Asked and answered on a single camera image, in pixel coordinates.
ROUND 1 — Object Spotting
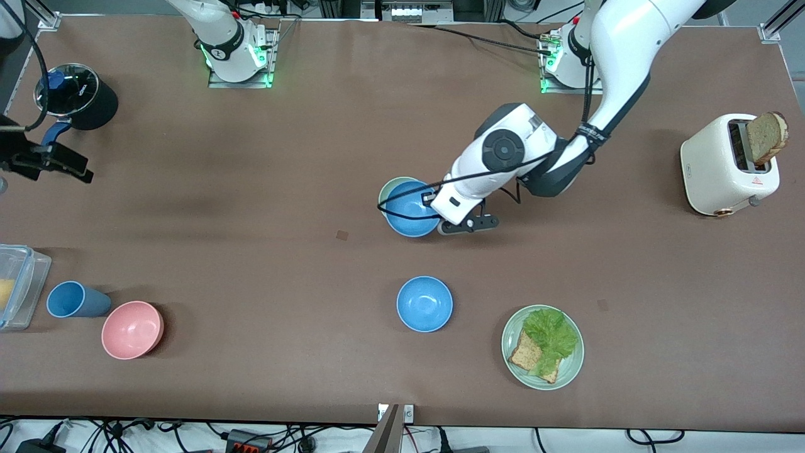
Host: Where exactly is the blue bowl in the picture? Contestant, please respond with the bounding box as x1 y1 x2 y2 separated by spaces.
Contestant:
396 276 454 333
384 181 441 238

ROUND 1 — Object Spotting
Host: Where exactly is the green bowl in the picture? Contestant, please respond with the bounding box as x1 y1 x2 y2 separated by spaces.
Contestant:
378 177 423 218

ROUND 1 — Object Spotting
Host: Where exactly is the pink bowl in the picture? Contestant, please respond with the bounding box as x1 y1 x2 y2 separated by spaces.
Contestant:
101 301 165 361

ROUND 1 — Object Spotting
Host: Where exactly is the black pot with glass lid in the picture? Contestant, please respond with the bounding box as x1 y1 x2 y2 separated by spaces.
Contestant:
33 63 119 145

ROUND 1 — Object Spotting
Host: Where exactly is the clear plastic container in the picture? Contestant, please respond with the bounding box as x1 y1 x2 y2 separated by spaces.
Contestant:
0 243 52 332

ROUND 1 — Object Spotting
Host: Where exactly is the blue cup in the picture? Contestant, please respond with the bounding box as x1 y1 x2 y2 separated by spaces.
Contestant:
46 281 113 319

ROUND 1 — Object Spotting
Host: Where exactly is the green lettuce leaf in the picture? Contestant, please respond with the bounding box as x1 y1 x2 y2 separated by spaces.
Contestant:
523 308 579 377

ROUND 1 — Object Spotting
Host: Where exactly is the brown bread slice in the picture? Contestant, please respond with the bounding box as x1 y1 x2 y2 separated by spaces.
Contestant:
508 328 560 385

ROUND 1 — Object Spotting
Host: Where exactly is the green plate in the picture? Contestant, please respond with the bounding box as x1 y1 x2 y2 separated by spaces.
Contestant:
501 305 586 391

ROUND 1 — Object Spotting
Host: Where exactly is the cream toaster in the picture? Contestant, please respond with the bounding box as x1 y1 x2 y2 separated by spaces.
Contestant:
680 113 781 218

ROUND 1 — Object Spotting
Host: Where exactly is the brown toast slice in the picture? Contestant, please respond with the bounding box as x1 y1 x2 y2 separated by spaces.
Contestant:
746 111 790 167

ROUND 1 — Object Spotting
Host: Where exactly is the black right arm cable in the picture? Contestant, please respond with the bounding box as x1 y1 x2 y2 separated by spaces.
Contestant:
11 0 50 130

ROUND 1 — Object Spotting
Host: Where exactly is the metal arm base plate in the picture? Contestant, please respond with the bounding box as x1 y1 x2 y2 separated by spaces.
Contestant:
540 30 607 96
208 26 280 89

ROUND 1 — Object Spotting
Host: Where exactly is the black braided table cable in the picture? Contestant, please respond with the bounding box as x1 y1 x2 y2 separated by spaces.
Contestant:
408 21 558 55

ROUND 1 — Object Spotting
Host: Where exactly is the grey metal post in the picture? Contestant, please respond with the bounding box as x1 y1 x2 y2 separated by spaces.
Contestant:
364 404 401 453

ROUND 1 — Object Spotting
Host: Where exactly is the black looped floor cable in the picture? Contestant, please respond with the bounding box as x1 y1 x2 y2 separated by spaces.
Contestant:
625 428 686 445

